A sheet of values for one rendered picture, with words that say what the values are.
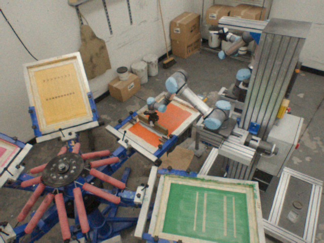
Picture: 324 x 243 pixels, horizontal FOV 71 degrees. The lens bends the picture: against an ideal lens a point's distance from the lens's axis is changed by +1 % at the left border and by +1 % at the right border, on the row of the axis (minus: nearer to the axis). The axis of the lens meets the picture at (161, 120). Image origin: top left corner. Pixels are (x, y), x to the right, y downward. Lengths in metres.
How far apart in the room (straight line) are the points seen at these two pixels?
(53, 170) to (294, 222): 2.35
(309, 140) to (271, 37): 2.52
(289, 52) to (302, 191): 1.84
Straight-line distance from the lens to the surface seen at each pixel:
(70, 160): 1.87
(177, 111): 2.55
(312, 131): 4.09
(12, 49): 3.54
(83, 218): 1.77
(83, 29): 3.88
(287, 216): 2.85
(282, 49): 1.66
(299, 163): 3.60
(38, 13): 3.59
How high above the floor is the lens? 2.67
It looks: 44 degrees down
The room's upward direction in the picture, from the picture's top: 6 degrees counter-clockwise
